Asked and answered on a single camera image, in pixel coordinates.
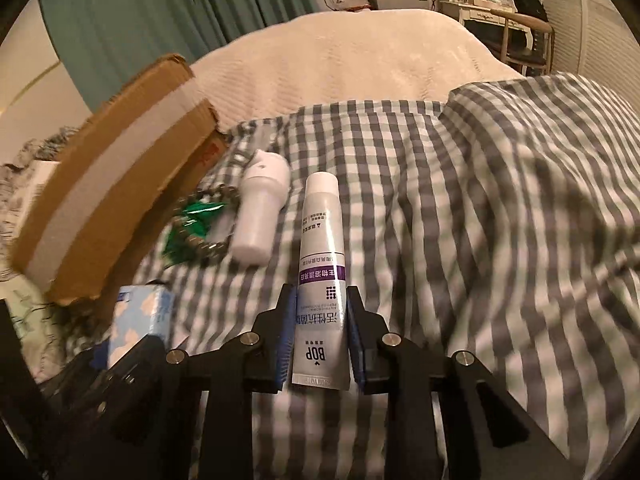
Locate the green foil packet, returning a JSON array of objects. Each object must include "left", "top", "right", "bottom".
[{"left": 164, "top": 199, "right": 229, "bottom": 264}]

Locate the black backpack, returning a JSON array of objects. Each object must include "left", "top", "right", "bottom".
[{"left": 507, "top": 0, "right": 549, "bottom": 23}]

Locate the blue white tissue pack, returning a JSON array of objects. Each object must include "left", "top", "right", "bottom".
[{"left": 106, "top": 285, "right": 176, "bottom": 362}]

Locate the wide green curtain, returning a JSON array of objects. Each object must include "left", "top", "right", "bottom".
[{"left": 37, "top": 0, "right": 321, "bottom": 111}]

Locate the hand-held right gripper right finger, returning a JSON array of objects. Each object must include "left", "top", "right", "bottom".
[{"left": 346, "top": 285, "right": 587, "bottom": 480}]

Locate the cream textured blanket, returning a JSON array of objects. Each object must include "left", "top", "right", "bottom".
[{"left": 190, "top": 9, "right": 524, "bottom": 131}]

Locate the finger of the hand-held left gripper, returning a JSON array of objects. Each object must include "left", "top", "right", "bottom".
[{"left": 91, "top": 335, "right": 168, "bottom": 411}]

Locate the grey white checked quilt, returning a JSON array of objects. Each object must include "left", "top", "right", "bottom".
[{"left": 65, "top": 72, "right": 640, "bottom": 480}]

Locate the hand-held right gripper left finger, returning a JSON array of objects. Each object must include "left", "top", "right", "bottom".
[{"left": 110, "top": 284, "right": 297, "bottom": 480}]

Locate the white dressing table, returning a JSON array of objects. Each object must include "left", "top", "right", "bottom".
[{"left": 440, "top": 0, "right": 519, "bottom": 28}]

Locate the white louvered wardrobe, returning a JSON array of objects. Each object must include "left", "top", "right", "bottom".
[{"left": 542, "top": 0, "right": 640, "bottom": 127}]

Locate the white toothpaste tube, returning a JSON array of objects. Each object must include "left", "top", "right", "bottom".
[{"left": 291, "top": 172, "right": 353, "bottom": 392}]

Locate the white plastic bottle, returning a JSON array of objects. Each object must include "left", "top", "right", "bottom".
[{"left": 230, "top": 149, "right": 292, "bottom": 267}]

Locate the wooden chair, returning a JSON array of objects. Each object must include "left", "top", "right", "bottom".
[{"left": 500, "top": 12, "right": 556, "bottom": 79}]

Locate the brown cardboard box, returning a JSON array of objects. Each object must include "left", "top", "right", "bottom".
[{"left": 7, "top": 54, "right": 231, "bottom": 307}]

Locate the dark bead bracelet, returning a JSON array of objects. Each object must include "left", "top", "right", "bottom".
[{"left": 170, "top": 185, "right": 242, "bottom": 261}]

